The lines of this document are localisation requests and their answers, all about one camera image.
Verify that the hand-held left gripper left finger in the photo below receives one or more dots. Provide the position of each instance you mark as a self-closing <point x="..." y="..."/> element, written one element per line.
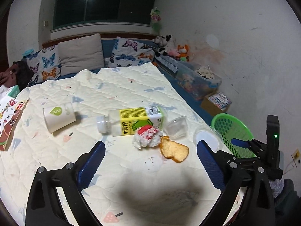
<point x="90" y="166"/>

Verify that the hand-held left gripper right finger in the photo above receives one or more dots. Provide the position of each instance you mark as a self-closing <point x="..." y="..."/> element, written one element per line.
<point x="209" y="167"/>

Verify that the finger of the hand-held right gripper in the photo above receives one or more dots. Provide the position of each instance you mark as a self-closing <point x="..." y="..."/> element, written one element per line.
<point x="229" y="157"/>
<point x="238" y="142"/>

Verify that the green perforated plastic basket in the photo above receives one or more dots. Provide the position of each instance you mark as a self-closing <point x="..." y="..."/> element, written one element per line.
<point x="225" y="124"/>

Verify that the toasted bread slice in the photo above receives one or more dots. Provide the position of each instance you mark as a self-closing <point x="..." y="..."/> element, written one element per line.
<point x="174" y="149"/>

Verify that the white paper cup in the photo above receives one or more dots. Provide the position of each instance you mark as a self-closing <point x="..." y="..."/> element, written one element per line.
<point x="58" y="116"/>

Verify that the yellow label plastic bottle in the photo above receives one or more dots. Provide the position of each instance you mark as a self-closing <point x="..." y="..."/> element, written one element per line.
<point x="131" y="120"/>

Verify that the red white paper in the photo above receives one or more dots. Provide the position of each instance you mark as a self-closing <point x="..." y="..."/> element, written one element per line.
<point x="147" y="136"/>

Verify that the person's right forearm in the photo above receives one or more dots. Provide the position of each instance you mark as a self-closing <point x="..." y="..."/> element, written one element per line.
<point x="287" y="193"/>

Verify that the brown cardboard box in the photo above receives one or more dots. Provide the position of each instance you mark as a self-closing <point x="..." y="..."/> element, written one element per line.
<point x="211" y="109"/>

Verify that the cartoon picture book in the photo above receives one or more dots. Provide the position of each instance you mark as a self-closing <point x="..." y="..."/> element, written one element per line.
<point x="219" y="99"/>

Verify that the clear plastic storage box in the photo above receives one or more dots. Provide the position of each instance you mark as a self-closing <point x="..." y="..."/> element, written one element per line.
<point x="199" y="84"/>

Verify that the white quilted mat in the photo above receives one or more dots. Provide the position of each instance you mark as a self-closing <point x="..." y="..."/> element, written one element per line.
<point x="117" y="94"/>

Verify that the spotted cream cloth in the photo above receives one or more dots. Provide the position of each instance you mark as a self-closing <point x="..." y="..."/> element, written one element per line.
<point x="204" y="71"/>

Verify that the cartoon print booklet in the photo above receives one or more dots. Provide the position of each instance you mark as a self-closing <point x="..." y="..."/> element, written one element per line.
<point x="10" y="122"/>

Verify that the blue patterned box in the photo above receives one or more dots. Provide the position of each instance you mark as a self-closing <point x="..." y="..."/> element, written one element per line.
<point x="165" y="66"/>

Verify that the orange plush fox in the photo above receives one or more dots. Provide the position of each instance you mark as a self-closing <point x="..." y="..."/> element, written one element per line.
<point x="183" y="51"/>

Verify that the green tissue pack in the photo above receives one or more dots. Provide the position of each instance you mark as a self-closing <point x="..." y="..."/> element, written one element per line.
<point x="14" y="91"/>

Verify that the small butterfly print pillow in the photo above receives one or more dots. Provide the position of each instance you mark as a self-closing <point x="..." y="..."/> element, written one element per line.
<point x="45" y="64"/>

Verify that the pink plush toy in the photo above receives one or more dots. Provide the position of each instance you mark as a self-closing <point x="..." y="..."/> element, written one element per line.
<point x="173" y="52"/>

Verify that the beige pillow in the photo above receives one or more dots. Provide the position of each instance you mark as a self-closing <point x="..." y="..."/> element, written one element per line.
<point x="81" y="53"/>

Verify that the dark clothes pile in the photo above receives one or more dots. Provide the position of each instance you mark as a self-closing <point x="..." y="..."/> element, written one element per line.
<point x="18" y="75"/>

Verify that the large butterfly print pillow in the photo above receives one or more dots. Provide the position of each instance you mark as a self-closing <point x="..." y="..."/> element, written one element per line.
<point x="129" y="51"/>

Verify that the black white plush cow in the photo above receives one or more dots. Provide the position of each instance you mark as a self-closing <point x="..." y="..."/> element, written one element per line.
<point x="165" y="43"/>

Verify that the teal cloth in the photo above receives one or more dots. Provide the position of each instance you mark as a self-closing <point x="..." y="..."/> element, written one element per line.
<point x="28" y="51"/>

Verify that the wooden headboard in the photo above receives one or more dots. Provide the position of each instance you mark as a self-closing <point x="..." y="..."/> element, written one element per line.
<point x="127" y="35"/>

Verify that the hanging flower decoration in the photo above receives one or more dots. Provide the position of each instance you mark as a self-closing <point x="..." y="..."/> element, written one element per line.
<point x="156" y="20"/>

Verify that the dark glass window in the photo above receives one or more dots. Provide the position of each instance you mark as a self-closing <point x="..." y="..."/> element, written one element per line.
<point x="105" y="9"/>

